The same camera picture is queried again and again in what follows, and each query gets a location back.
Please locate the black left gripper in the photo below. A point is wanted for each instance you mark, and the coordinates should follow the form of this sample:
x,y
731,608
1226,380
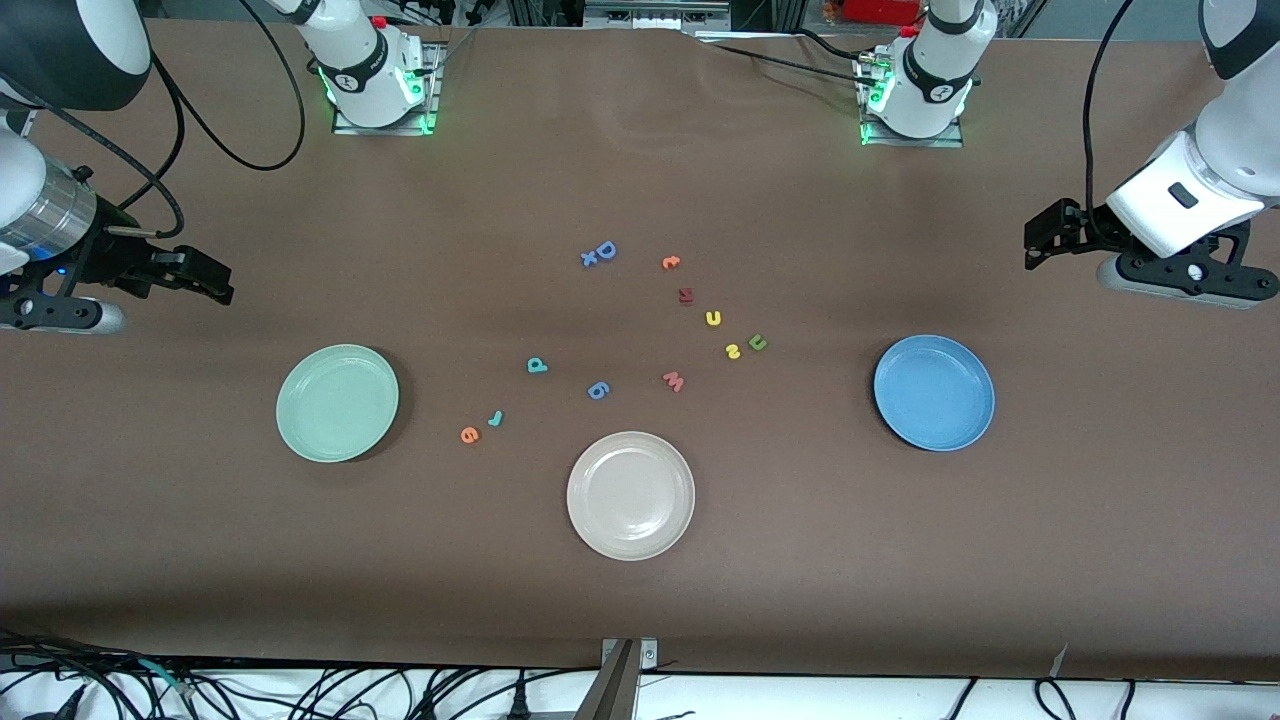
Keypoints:
x,y
1086,228

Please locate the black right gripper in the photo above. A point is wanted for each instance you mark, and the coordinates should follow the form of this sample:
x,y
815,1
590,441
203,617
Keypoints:
x,y
113,256

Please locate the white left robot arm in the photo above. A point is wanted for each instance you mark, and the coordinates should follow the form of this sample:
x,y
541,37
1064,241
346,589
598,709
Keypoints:
x,y
935,85

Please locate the pale green plate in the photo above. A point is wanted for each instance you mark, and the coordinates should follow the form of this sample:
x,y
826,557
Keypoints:
x,y
337,403

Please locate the blue plate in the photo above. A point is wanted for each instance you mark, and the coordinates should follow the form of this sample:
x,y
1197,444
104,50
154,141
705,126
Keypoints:
x,y
934,392

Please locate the red box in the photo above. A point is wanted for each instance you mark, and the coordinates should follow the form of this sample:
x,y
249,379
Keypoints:
x,y
880,10

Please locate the pink foam letter W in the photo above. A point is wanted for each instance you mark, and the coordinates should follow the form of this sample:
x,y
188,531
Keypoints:
x,y
674,383

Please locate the blue foam number six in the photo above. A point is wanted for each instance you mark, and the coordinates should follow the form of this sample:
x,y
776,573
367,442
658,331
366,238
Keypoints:
x,y
590,391

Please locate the blue foam letter D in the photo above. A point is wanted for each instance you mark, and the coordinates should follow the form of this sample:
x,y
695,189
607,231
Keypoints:
x,y
612,252

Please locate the white paper scrap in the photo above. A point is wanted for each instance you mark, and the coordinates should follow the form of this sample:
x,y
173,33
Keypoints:
x,y
1058,662

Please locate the beige plate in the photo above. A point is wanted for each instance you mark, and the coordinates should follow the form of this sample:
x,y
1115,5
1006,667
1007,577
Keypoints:
x,y
630,495

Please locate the black power plug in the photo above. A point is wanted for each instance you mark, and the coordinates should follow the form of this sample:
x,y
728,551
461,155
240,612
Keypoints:
x,y
518,705

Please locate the metal table edge bracket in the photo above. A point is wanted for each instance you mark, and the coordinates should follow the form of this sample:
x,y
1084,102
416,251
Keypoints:
x,y
625,690

